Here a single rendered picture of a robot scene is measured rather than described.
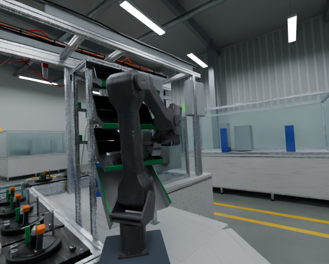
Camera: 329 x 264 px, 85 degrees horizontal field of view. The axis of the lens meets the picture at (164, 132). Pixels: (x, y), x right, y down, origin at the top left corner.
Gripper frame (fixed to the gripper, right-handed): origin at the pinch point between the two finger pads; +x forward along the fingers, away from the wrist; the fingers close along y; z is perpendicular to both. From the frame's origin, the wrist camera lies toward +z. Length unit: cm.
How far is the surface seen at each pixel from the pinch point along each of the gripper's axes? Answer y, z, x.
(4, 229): 54, -27, 27
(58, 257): 36, -36, 0
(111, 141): 14.6, 6.0, 20.6
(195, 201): -92, -37, 96
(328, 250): -222, -106, 47
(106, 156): 19.8, -4.2, 8.9
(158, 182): -5.0, -17.2, 11.5
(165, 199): -5.9, -25.4, 8.0
